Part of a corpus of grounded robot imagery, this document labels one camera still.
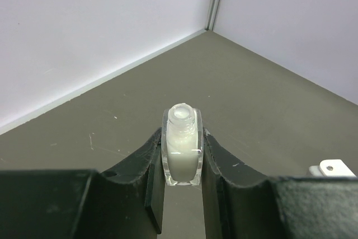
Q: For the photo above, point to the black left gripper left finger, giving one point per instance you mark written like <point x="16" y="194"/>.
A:
<point x="125" y="201"/>

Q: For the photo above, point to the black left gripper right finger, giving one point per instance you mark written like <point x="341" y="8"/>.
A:
<point x="240" y="202"/>

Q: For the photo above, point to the white nail polish bottle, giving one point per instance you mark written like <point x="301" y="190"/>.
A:
<point x="182" y="145"/>

